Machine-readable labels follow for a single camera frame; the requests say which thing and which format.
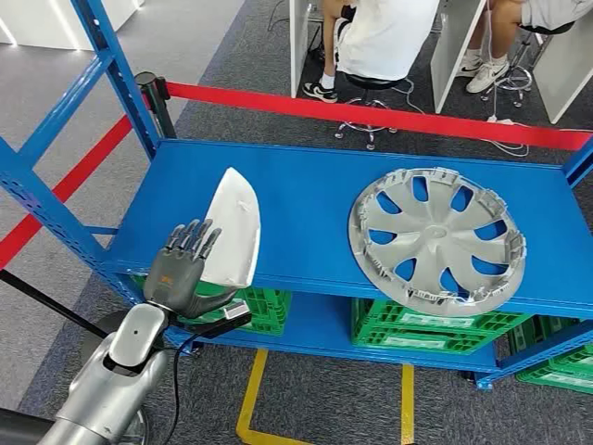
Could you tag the white power strip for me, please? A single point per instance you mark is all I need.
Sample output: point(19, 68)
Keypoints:
point(500, 121)

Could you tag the white low platform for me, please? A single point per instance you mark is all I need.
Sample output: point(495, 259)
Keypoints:
point(37, 21)

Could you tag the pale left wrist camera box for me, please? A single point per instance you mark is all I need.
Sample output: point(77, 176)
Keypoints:
point(236, 310)

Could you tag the black round stool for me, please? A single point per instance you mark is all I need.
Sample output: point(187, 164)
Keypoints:
point(519, 77)
point(370, 81)

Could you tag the silver wheel hubcap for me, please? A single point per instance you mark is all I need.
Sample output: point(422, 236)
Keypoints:
point(435, 236)

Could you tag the white curved plastic part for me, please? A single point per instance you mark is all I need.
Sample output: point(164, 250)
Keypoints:
point(231, 233)

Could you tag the white desk panel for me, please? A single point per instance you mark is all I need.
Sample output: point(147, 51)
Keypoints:
point(299, 43)
point(565, 73)
point(452, 55)

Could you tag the person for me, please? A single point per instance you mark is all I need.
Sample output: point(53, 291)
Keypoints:
point(384, 37)
point(500, 24)

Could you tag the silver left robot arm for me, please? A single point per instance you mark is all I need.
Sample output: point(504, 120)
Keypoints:
point(102, 381)

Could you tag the blue metal shelf rack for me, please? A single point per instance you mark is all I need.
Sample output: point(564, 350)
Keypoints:
point(301, 209)

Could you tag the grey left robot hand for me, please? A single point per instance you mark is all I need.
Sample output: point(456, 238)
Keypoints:
point(178, 276)

